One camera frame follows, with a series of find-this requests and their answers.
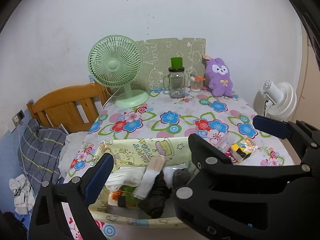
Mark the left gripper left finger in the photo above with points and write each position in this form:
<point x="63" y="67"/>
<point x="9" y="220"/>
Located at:
<point x="48" y="219"/>

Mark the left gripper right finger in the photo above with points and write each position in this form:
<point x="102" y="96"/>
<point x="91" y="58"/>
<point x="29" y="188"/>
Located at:
<point x="227" y="201"/>

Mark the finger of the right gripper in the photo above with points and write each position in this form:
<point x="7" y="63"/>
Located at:
<point x="303" y="137"/>

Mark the dark grey drawstring pouch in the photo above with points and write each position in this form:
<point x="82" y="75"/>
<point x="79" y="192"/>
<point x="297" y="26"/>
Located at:
<point x="180" y="177"/>

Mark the black plastic bag bundle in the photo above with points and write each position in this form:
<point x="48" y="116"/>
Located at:
<point x="153" y="205"/>

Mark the pink wet wipes pack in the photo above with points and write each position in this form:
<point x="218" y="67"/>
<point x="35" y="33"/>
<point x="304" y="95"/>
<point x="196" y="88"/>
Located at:
<point x="156" y="163"/>

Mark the white towel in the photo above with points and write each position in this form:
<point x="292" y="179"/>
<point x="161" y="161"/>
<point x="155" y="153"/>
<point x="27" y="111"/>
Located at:
<point x="141" y="178"/>

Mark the beige door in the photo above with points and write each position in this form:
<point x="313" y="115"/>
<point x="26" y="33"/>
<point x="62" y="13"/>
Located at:
<point x="307" y="109"/>

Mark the crumpled white cloth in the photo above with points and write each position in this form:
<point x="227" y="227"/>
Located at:
<point x="23" y="194"/>

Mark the white standing fan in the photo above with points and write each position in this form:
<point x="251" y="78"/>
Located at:
<point x="275" y="100"/>

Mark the yellow snack packet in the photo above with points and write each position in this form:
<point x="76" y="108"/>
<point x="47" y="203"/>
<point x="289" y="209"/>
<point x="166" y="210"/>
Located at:
<point x="243" y="149"/>

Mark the clear plastic packet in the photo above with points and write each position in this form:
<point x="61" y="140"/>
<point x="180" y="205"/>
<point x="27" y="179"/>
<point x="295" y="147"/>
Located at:
<point x="226" y="142"/>

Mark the blue plaid pillow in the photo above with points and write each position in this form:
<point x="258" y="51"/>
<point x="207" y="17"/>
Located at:
<point x="39" y="153"/>

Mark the floral tablecloth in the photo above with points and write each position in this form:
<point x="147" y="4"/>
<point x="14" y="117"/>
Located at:
<point x="164" y="117"/>

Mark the yellow cartoon fabric storage box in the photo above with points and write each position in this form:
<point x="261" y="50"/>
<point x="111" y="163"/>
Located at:
<point x="139" y="152"/>

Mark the purple plush toy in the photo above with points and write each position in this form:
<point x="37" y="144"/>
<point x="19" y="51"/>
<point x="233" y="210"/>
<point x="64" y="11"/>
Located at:
<point x="218" y="75"/>

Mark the wooden headboard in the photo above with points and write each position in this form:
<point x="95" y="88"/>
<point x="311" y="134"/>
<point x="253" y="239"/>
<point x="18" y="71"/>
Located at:
<point x="73" y="107"/>

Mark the small orange lid jar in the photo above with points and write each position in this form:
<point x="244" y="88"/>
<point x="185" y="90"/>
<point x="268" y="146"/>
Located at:
<point x="196" y="82"/>

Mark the glass jar with green lid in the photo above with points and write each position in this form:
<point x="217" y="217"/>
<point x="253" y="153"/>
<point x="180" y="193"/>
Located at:
<point x="174" y="81"/>

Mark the green cartoon cardboard panel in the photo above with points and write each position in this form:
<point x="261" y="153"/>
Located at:
<point x="157" y="55"/>

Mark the green desk fan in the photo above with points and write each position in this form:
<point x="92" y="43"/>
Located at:
<point x="115" y="61"/>

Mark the wall socket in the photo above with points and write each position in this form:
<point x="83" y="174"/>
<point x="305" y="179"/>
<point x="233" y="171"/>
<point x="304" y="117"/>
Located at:
<point x="18" y="118"/>

